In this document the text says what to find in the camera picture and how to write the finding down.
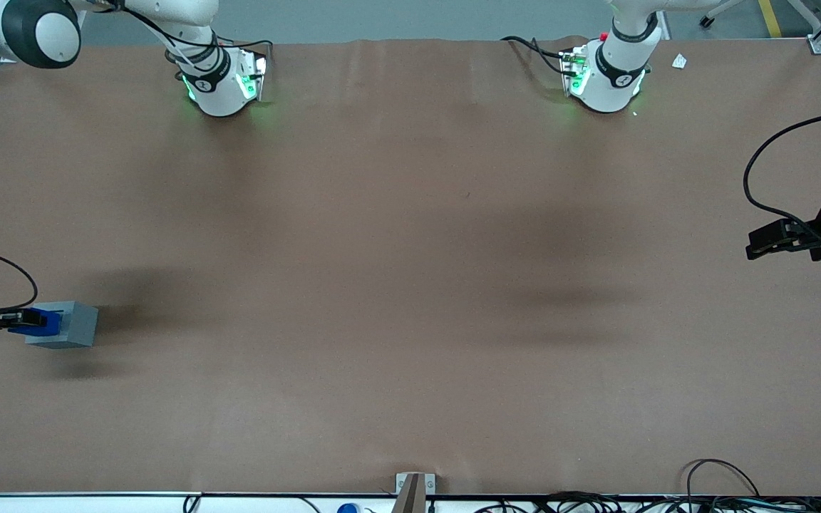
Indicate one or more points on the blue plastic part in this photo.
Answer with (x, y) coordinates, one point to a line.
(50, 324)

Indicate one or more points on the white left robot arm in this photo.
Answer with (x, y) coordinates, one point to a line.
(606, 85)

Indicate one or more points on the gray square hollow base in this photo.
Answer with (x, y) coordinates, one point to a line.
(80, 326)

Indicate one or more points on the white paper scrap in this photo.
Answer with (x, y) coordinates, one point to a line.
(679, 61)

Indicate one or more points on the white leg with caster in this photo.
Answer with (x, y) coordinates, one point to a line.
(706, 21)

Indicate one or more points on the brown paper table cover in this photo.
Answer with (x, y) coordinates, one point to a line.
(410, 285)

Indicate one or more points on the blue round cap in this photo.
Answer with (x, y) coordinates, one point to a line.
(348, 509)

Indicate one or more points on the gray metal bracket with post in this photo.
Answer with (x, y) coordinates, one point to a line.
(414, 491)

